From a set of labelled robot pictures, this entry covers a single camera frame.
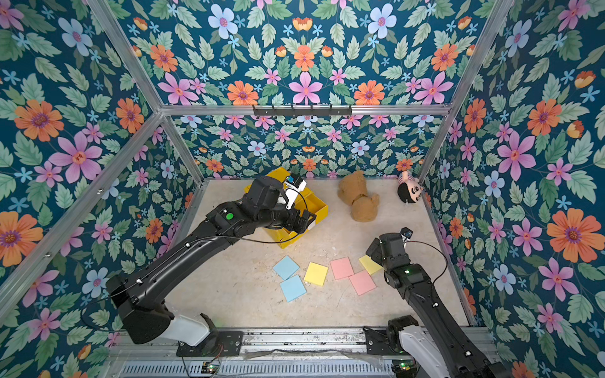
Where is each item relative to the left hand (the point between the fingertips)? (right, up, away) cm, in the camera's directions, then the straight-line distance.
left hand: (307, 209), depth 69 cm
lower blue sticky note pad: (-6, -30, +15) cm, 34 cm away
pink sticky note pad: (+12, -23, +20) cm, 33 cm away
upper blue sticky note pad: (-10, -24, +22) cm, 34 cm away
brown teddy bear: (+18, +7, +33) cm, 38 cm away
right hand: (+25, -14, +13) cm, 32 cm away
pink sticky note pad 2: (+20, -28, +18) cm, 39 cm away
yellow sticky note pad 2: (+24, -23, +21) cm, 39 cm away
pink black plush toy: (+44, +8, +35) cm, 57 cm away
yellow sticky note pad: (+2, -26, +19) cm, 32 cm away
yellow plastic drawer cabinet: (-12, +14, +27) cm, 32 cm away
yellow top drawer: (+1, +1, +20) cm, 20 cm away
